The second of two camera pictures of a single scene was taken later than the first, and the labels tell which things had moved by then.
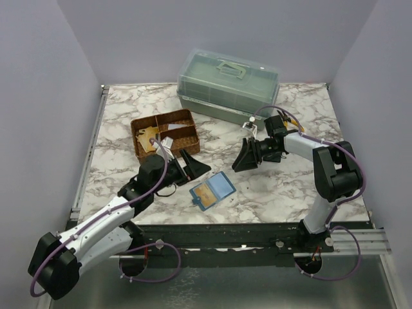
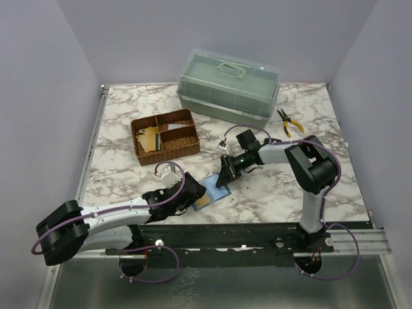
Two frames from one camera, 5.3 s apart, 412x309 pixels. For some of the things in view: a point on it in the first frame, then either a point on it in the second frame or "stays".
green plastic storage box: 226,84 stays
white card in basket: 175,126 stays
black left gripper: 193,169 → 201,190
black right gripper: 248,158 → 225,177
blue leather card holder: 217,187 stays
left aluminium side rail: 89,152 stays
